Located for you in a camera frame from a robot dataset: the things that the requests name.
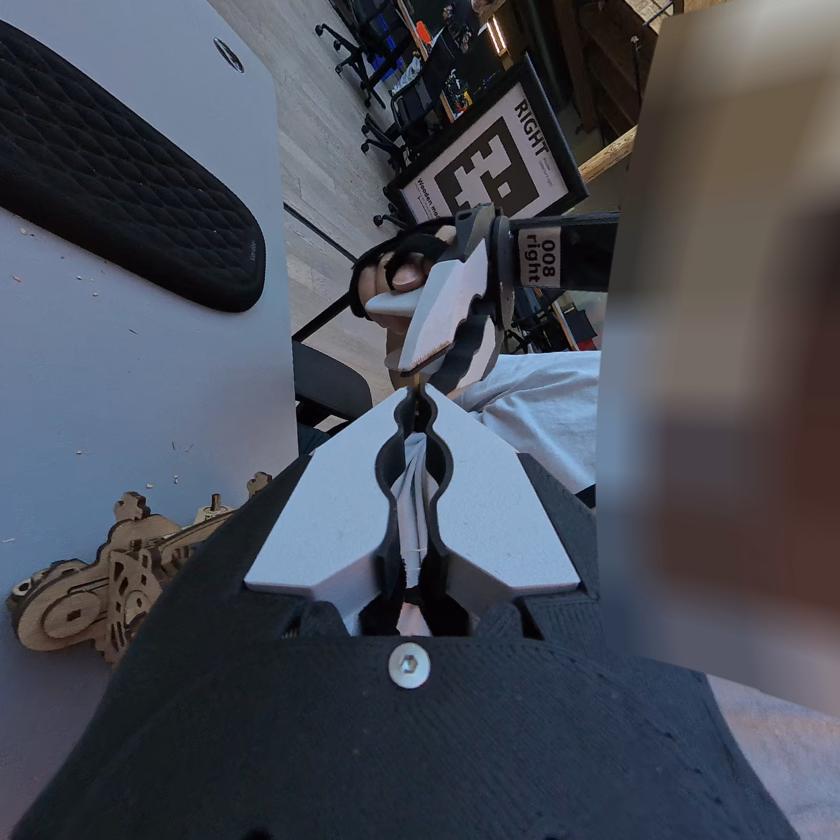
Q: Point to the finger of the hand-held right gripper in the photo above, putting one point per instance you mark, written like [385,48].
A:
[439,308]
[484,348]

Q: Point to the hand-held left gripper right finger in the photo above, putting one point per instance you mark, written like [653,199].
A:
[499,525]

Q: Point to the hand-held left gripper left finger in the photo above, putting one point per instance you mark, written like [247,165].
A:
[328,525]

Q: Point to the small wooden piece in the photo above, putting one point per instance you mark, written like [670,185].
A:
[415,382]

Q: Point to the grey desk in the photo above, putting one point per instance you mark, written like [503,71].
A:
[131,394]

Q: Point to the round desk grommet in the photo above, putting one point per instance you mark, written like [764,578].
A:
[228,54]

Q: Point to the person's right hand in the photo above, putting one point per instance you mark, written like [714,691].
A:
[407,279]

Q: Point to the person's white shirt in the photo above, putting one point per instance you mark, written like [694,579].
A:
[525,407]

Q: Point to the pale wooden beam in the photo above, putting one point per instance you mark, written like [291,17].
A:
[607,154]

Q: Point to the black chair seat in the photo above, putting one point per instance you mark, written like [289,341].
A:
[328,387]

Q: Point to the black office chair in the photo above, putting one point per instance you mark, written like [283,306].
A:
[358,52]
[407,111]

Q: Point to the cluttered background workbench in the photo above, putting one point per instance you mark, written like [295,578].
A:
[453,46]

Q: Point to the wooden mechanical model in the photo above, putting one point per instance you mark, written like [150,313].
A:
[65,610]

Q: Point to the black padded wrist rest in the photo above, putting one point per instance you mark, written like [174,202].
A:
[131,184]

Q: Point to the black metal desk frame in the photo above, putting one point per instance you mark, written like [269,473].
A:
[321,233]

